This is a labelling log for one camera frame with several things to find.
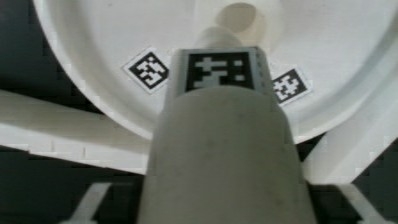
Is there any white fence rail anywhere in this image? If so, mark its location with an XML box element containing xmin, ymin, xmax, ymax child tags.
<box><xmin>0</xmin><ymin>90</ymin><xmax>150</xmax><ymax>174</ymax></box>
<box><xmin>303</xmin><ymin>82</ymin><xmax>398</xmax><ymax>184</ymax></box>

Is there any white round table top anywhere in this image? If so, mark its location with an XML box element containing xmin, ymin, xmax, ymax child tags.
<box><xmin>34</xmin><ymin>0</ymin><xmax>398</xmax><ymax>141</ymax></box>

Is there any white cylindrical table leg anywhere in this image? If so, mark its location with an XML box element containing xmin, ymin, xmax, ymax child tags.
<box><xmin>137</xmin><ymin>27</ymin><xmax>317</xmax><ymax>224</ymax></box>

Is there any white front fence rail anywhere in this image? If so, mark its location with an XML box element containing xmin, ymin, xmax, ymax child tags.
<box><xmin>0</xmin><ymin>90</ymin><xmax>150</xmax><ymax>174</ymax></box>

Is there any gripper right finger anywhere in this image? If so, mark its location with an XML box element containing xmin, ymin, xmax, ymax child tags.
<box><xmin>338</xmin><ymin>184</ymin><xmax>390</xmax><ymax>224</ymax></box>

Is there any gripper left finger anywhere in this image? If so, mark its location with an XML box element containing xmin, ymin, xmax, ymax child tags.
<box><xmin>59</xmin><ymin>182</ymin><xmax>112</xmax><ymax>224</ymax></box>

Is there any white right fence rail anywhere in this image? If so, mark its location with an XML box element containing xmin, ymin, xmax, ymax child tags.
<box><xmin>303</xmin><ymin>82</ymin><xmax>398</xmax><ymax>184</ymax></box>

